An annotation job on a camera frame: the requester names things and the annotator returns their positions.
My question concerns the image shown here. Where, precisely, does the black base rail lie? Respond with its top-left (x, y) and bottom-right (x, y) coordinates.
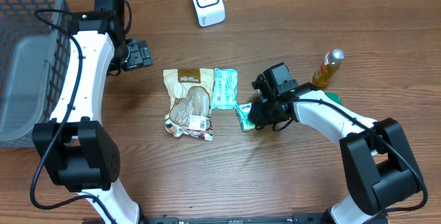
top-left (139, 213), bottom-right (331, 224)

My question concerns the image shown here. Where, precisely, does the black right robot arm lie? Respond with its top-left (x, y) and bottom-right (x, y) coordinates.
top-left (248, 63), bottom-right (429, 224)

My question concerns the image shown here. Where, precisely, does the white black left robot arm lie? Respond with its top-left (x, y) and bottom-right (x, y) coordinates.
top-left (30, 0), bottom-right (152, 223)

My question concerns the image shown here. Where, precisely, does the green lid white jar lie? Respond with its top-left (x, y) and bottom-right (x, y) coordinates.
top-left (325, 92), bottom-right (342, 105)

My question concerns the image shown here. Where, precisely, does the grey plastic mesh basket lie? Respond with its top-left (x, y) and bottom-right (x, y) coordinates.
top-left (1, 0), bottom-right (70, 147)

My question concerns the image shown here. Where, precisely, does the teal white tissue packet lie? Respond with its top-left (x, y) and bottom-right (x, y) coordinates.
top-left (236, 103), bottom-right (255, 132)

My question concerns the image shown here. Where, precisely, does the yellow liquid bottle silver cap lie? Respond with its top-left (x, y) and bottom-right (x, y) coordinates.
top-left (312, 48), bottom-right (345, 88)

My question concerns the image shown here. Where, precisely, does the white barcode scanner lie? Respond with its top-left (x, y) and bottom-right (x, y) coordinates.
top-left (192, 0), bottom-right (226, 28)

